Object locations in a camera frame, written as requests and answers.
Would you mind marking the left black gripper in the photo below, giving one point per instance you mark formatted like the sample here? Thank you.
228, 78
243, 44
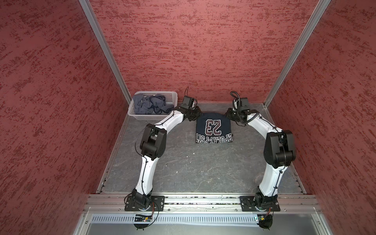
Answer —
199, 113

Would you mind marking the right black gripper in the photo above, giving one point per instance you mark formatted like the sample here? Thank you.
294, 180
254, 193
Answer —
229, 115

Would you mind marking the navy tank top red trim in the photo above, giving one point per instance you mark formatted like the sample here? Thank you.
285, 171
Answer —
213, 128

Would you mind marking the grey-blue tank top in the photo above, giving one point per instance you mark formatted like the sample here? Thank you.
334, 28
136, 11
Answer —
150, 105

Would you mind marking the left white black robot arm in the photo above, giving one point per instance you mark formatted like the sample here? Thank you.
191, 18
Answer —
152, 147

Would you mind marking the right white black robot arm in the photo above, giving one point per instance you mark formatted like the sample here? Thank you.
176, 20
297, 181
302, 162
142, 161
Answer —
279, 153

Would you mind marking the right corner aluminium profile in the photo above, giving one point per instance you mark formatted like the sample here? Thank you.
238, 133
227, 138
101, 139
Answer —
301, 42

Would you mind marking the corner aluminium profile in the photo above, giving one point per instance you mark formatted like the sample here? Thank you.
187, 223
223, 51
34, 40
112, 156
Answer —
301, 42
90, 15

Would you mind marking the left corner aluminium profile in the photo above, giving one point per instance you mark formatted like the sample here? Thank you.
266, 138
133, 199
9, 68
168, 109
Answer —
90, 15

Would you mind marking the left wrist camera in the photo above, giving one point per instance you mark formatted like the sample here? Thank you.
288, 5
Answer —
188, 103

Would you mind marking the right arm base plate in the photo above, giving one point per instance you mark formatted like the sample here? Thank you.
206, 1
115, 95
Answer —
248, 203

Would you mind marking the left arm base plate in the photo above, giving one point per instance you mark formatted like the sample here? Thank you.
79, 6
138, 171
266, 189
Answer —
157, 202

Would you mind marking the right circuit board with wires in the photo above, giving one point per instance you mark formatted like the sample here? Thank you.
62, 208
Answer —
265, 221

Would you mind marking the circuit board with wires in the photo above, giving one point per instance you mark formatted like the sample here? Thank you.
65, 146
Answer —
142, 221
265, 221

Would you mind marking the left circuit board with wires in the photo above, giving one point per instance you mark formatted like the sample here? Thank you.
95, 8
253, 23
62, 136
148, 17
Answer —
142, 221

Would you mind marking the aluminium front rail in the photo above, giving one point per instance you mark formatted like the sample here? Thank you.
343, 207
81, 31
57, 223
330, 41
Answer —
203, 203

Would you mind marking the white slotted cable duct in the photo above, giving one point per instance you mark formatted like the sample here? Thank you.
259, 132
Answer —
247, 220

